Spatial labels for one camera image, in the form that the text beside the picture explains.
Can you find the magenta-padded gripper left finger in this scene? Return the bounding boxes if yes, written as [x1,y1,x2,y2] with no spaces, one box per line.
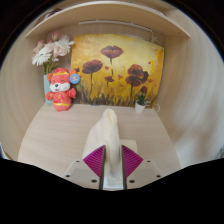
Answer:
[62,144,107,191]

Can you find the small white potted plant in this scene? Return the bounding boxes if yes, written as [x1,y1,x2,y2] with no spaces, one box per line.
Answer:
[134,85,149,114]

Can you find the red poppy flower painting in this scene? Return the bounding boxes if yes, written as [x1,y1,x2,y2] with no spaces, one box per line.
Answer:
[70,33,166,108]

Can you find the cream white towel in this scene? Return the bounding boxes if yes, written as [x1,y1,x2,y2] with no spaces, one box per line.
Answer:
[81,107,138,192]

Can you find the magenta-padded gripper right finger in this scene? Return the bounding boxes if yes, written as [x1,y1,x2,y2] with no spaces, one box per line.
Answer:
[120,144,164,191]

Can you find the pale blue vase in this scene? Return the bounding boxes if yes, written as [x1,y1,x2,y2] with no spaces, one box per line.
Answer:
[43,73,54,107]

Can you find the red plush mouse toy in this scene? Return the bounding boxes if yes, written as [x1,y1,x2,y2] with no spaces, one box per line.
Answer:
[45,67,81,112]

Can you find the pink white flower bouquet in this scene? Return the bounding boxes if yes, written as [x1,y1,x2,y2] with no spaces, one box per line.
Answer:
[31,31,75,75]

